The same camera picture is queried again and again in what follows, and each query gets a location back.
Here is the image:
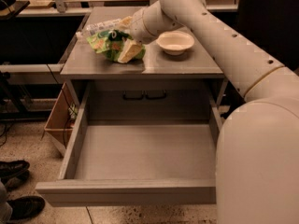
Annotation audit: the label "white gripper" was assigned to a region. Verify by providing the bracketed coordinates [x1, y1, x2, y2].
[118, 8, 155, 63]

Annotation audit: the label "green rice chip bag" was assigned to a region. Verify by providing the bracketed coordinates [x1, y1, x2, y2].
[89, 31, 146, 63]

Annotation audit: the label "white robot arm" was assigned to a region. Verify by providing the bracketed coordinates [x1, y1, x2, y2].
[130, 0, 299, 224]

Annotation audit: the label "grey open top drawer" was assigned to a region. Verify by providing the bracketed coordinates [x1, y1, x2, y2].
[36, 81, 221, 206]

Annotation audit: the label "white plastic bottle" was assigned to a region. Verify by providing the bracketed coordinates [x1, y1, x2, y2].
[76, 19, 123, 44]

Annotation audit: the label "white paper bowl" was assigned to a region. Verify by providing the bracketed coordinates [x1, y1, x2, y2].
[156, 31, 194, 56]

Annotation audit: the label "brown cardboard box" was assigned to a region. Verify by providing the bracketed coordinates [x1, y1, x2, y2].
[44, 83, 75, 156]

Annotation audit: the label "black office chair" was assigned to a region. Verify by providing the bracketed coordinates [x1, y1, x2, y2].
[236, 0, 299, 71]

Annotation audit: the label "upper black shoe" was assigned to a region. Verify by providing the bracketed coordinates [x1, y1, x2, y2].
[0, 160, 30, 180]

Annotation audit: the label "black shoe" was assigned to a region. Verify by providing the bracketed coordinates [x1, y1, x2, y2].
[7, 196, 45, 223]
[0, 160, 30, 180]

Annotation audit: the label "lower black shoe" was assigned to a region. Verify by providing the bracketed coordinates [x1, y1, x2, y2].
[7, 196, 45, 223]

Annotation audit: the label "black lower drawer handles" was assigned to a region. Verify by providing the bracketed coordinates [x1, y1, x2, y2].
[122, 90, 167, 101]

